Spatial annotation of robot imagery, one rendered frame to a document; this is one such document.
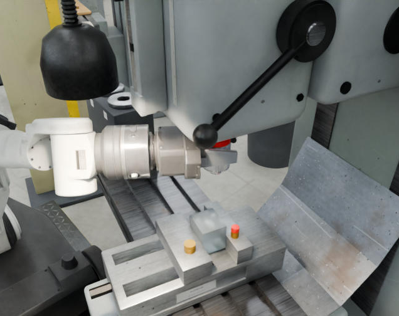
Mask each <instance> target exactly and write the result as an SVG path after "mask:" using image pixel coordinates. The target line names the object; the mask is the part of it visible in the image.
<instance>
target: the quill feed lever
mask: <svg viewBox="0 0 399 316"><path fill-rule="evenodd" d="M335 30H336V13H335V11H334V8H333V7H332V6H331V5H330V4H329V3H328V2H327V1H323V0H295V1H294V2H292V3H291V4H290V5H289V6H288V7H287V8H286V9H285V11H284V12H283V14H282V15H281V17H280V20H279V23H278V26H277V33H276V39H277V45H278V47H279V50H280V51H281V52H282V53H283V54H282V55H281V56H280V57H279V58H278V59H277V60H276V61H275V62H274V63H272V64H271V65H270V66H269V67H268V68H267V69H266V70H265V71H264V72H263V73H262V74H261V75H260V76H259V77H258V78H257V79H256V80H255V81H254V82H253V83H252V84H251V85H250V86H249V87H248V88H247V89H246V90H245V91H244V92H243V93H242V94H241V95H240V96H239V97H238V98H237V99H236V100H235V101H234V102H233V103H232V104H231V105H230V106H229V107H228V108H227V109H225V110H224V111H223V112H222V113H221V114H220V115H219V116H218V117H217V118H216V119H215V120H214V121H213V122H212V123H211V124H200V125H198V126H197V127H196V128H195V129H194V131H193V135H192V138H193V142H194V144H195V145H196V146H197V147H199V148H200V149H210V148H212V147H213V146H214V145H215V144H216V142H217V140H218V132H217V131H219V130H220V129H221V128H222V127H223V126H224V125H225V124H226V123H227V122H228V121H229V120H230V119H231V118H232V117H233V116H234V115H235V114H236V113H237V112H238V111H239V110H240V109H241V108H242V107H243V106H244V105H245V104H246V103H247V102H248V101H250V100H251V99H252V98H253V97H254V96H255V95H256V94H257V93H258V92H259V91H260V90H261V89H262V88H263V87H264V86H265V85H266V84H267V83H268V82H269V81H270V80H271V79H272V78H273V77H274V76H275V75H276V74H278V72H279V71H280V70H281V69H283V67H284V66H285V65H286V64H288V62H289V61H290V60H291V59H294V60H297V61H299V62H302V63H307V62H310V61H313V60H315V59H316V58H318V57H320V56H321V55H322V54H323V53H324V52H325V51H326V49H327V48H328V46H329V45H330V44H331V41H332V40H333V37H334V34H335Z"/></svg>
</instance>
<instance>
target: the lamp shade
mask: <svg viewBox="0 0 399 316"><path fill-rule="evenodd" d="M40 68H41V73H42V76H43V81H44V84H45V89H46V93H47V94H48V95H49V96H51V97H53V98H56V99H59V100H68V101H79V100H90V99H94V98H98V97H102V96H104V95H107V94H110V93H111V92H113V91H114V90H116V89H117V87H118V86H119V77H118V71H117V62H116V57H115V54H114V52H113V50H112V47H111V45H110V43H109V41H108V39H107V37H106V35H105V33H104V32H102V31H101V30H99V29H97V28H95V27H93V26H92V25H90V24H88V23H82V22H81V21H79V22H78V24H71V25H69V24H65V22H64V23H62V24H59V25H57V26H55V27H54V28H53V29H52V30H51V31H50V32H49V33H48V34H46V35H45V36H44V37H43V39H42V44H41V56H40Z"/></svg>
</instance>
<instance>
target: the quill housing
mask: <svg viewBox="0 0 399 316"><path fill-rule="evenodd" d="M294 1H295V0H162V19H163V32H164V56H165V69H166V92H167V105H168V109H167V110H166V111H163V113H164V114H165V115H166V116H167V117H168V118H169V119H170V120H171V121H172V122H173V123H174V124H175V125H176V126H177V127H178V129H179V130H180V131H182V133H183V134H184V135H185V136H187V138H188V139H190V140H191V141H193V138H192V135H193V131H194V129H195V128H196V127H197V126H198V125H200V124H211V123H212V122H213V121H214V120H215V119H216V118H217V117H218V116H219V115H220V114H221V113H222V112H223V111H224V110H225V109H227V108H228V107H229V106H230V105H231V104H232V103H233V102H234V101H235V100H236V99H237V98H238V97H239V96H240V95H241V94H242V93H243V92H244V91H245V90H246V89H247V88H248V87H249V86H250V85H251V84H252V83H253V82H254V81H255V80H256V79H257V78H258V77H259V76H260V75H261V74H262V73H263V72H264V71H265V70H266V69H267V68H268V67H269V66H270V65H271V64H272V63H274V62H275V61H276V60H277V59H278V58H279V57H280V56H281V55H282V54H283V53H282V52H281V51H280V50H279V47H278V45H277V39H276V33H277V26H278V23H279V20H280V17H281V15H282V14H283V12H284V11H285V9H286V8H287V7H288V6H289V5H290V4H291V3H292V2H294ZM312 62H313V61H310V62H307V63H302V62H299V61H297V60H294V59H291V60H290V61H289V62H288V64H286V65H285V66H284V67H283V69H281V70H280V71H279V72H278V74H276V75H275V76H274V77H273V78H272V79H271V80H270V81H269V82H268V83H267V84H266V85H265V86H264V87H263V88H262V89H261V90H260V91H259V92H258V93H257V94H256V95H255V96H254V97H253V98H252V99H251V100H250V101H248V102H247V103H246V104H245V105H244V106H243V107H242V108H241V109H240V110H239V111H238V112H237V113H236V114H235V115H234V116H233V117H232V118H231V119H230V120H229V121H228V122H227V123H226V124H225V125H224V126H223V127H222V128H221V129H220V130H219V131H217V132H218V140H217V142H221V141H224V140H228V139H232V138H235V137H239V136H243V135H247V134H251V133H254V132H258V131H261V130H265V129H269V128H272V127H276V126H279V125H283V124H287V123H291V122H293V121H295V120H297V119H298V118H299V117H300V116H301V115H302V114H303V112H304V109H305V106H306V99H307V92H308V88H309V80H310V77H311V70H312Z"/></svg>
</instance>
